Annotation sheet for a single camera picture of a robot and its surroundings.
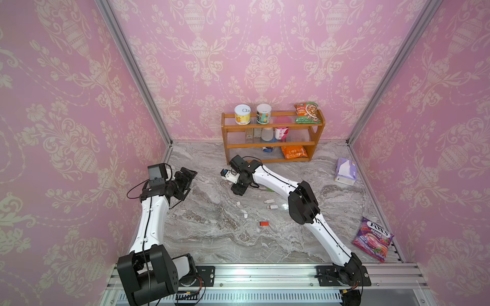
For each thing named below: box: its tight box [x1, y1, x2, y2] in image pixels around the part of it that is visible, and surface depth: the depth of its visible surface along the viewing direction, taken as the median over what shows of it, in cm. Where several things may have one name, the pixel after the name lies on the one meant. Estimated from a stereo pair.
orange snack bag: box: [280, 145, 309, 160], surface depth 112 cm
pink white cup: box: [274, 126, 290, 141], surface depth 99 cm
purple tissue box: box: [333, 157, 358, 186], surface depth 102 cm
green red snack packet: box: [294, 102, 321, 125], surface depth 90 cm
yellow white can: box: [234, 103, 252, 125], surface depth 88 cm
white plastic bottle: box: [260, 127, 274, 142], surface depth 101 cm
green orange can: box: [255, 103, 272, 125], surface depth 88 cm
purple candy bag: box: [352, 216, 395, 264], surface depth 82 cm
